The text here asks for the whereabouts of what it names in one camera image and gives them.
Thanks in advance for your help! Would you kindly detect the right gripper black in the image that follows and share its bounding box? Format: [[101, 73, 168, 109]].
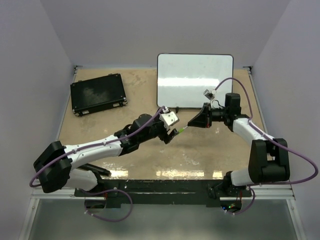
[[187, 102, 228, 129]]

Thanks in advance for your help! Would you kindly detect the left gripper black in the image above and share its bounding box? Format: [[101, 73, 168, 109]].
[[138, 109, 179, 144]]

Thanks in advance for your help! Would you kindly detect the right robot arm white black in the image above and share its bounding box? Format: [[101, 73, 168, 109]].
[[187, 93, 290, 197]]

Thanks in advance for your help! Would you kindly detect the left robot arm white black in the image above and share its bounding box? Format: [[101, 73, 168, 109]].
[[33, 112, 179, 196]]

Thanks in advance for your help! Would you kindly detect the black white eraser tool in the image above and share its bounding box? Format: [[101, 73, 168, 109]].
[[91, 165, 111, 177]]

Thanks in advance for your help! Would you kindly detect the black flat case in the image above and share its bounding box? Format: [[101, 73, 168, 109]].
[[70, 73, 128, 117]]

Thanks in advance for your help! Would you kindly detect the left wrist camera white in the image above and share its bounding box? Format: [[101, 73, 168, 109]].
[[159, 111, 180, 130]]

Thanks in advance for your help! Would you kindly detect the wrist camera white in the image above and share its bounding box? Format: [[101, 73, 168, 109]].
[[159, 111, 180, 130], [203, 89, 217, 106]]

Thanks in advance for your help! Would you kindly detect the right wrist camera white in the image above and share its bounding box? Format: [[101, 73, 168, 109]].
[[203, 89, 217, 106]]

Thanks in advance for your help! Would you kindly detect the white whiteboard with dark frame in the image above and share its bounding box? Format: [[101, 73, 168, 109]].
[[156, 53, 234, 109]]

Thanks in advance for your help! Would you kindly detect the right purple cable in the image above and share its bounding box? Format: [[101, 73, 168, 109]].
[[213, 77, 318, 187]]

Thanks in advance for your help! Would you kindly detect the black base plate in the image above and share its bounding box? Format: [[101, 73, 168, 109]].
[[74, 179, 252, 208]]

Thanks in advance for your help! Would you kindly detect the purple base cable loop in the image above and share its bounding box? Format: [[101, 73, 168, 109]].
[[84, 188, 133, 222]]

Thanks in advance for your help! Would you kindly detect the aluminium front rail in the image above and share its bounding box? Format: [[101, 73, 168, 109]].
[[31, 185, 295, 200]]

